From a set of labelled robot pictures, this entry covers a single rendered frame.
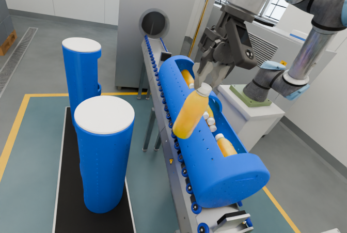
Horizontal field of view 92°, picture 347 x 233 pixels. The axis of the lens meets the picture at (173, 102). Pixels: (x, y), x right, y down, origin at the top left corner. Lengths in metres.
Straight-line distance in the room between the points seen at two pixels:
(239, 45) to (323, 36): 0.56
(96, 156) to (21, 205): 1.04
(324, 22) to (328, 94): 2.67
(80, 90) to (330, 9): 1.63
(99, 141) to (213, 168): 0.51
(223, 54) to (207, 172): 0.38
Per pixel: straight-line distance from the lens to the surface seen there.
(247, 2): 0.42
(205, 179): 0.62
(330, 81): 3.49
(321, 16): 0.87
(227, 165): 0.61
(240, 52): 0.38
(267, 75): 1.10
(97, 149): 0.90
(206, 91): 0.47
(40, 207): 1.85
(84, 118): 0.88
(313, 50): 0.94
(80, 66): 1.56
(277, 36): 2.44
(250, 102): 1.11
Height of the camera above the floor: 1.64
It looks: 35 degrees down
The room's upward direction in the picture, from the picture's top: 18 degrees clockwise
